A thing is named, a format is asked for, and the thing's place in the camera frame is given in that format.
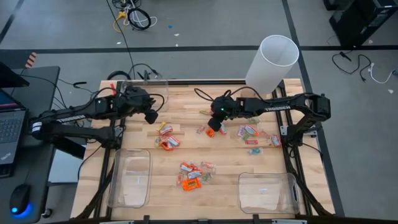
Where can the pink wrapped candy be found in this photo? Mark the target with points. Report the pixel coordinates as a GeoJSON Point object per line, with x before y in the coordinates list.
{"type": "Point", "coordinates": [241, 130]}

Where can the red tape tag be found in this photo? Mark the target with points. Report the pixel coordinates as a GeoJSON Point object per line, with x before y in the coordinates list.
{"type": "Point", "coordinates": [112, 88]}

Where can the large orange Reese's pack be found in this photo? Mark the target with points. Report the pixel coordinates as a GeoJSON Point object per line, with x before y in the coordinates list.
{"type": "Point", "coordinates": [191, 184]}

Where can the orange black striped marker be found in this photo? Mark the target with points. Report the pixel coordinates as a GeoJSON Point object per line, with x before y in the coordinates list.
{"type": "Point", "coordinates": [31, 60]}

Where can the black computer tower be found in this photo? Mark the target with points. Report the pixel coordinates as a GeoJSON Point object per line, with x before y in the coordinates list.
{"type": "Point", "coordinates": [360, 21]}

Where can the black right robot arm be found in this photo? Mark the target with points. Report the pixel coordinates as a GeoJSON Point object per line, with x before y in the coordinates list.
{"type": "Point", "coordinates": [276, 109]}

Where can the red white candy wrapper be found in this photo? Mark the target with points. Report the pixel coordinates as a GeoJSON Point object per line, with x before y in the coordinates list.
{"type": "Point", "coordinates": [275, 140]}

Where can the clear wrapped green candy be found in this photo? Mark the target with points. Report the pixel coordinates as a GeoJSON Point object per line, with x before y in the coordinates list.
{"type": "Point", "coordinates": [253, 119]}
{"type": "Point", "coordinates": [206, 177]}

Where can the orange candy pack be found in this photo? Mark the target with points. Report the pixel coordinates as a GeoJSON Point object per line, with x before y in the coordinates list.
{"type": "Point", "coordinates": [210, 133]}

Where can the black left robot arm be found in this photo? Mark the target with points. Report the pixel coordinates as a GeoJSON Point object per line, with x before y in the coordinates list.
{"type": "Point", "coordinates": [70, 119]}

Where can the black computer mouse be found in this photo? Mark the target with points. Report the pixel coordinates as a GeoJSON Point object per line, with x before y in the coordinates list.
{"type": "Point", "coordinates": [19, 197]}

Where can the teal wrapped candy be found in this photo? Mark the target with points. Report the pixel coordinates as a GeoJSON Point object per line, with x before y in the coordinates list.
{"type": "Point", "coordinates": [255, 151]}

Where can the black desk caster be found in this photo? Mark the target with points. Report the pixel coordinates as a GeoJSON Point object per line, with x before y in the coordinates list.
{"type": "Point", "coordinates": [46, 213]}

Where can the black monitor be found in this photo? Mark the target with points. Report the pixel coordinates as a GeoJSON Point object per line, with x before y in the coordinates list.
{"type": "Point", "coordinates": [9, 77]}

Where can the clear plastic bin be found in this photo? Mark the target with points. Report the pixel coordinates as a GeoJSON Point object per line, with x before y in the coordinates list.
{"type": "Point", "coordinates": [267, 193]}
{"type": "Point", "coordinates": [164, 87]}
{"type": "Point", "coordinates": [130, 177]}

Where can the white shade table lamp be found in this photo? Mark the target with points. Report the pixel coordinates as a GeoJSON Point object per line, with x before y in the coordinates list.
{"type": "Point", "coordinates": [273, 62]}

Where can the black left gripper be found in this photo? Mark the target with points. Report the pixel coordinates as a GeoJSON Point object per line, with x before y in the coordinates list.
{"type": "Point", "coordinates": [151, 117]}

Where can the black laptop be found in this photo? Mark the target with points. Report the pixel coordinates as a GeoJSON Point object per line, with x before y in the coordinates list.
{"type": "Point", "coordinates": [12, 130]}

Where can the black desk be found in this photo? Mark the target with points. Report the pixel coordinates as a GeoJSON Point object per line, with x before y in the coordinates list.
{"type": "Point", "coordinates": [40, 90]}

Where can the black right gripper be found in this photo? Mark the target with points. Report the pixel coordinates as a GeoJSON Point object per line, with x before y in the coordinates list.
{"type": "Point", "coordinates": [214, 124]}

